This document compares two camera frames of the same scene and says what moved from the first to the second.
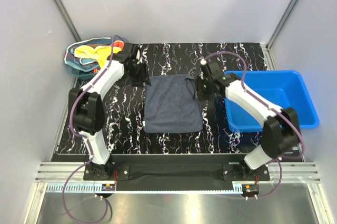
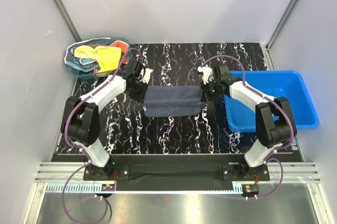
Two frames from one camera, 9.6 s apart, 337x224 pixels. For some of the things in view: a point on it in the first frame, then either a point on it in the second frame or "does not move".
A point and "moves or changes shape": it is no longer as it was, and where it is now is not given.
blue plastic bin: [280, 89] does not move
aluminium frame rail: [59, 172] does not move
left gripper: [144, 77] → [140, 97]
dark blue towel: [170, 105] moves or changes shape
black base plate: [176, 168] does not move
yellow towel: [101, 54] does not move
